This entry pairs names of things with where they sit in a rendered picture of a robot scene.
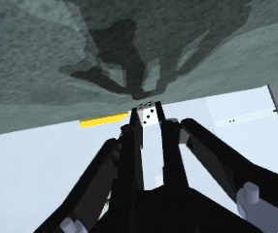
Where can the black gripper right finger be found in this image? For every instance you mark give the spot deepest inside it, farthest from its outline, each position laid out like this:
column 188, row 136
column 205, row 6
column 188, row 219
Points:
column 254, row 187

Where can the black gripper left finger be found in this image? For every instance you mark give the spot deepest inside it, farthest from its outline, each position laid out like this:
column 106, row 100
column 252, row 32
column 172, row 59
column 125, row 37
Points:
column 83, row 206

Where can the white die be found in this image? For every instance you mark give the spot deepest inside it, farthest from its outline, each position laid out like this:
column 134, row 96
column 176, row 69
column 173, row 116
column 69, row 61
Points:
column 147, row 113

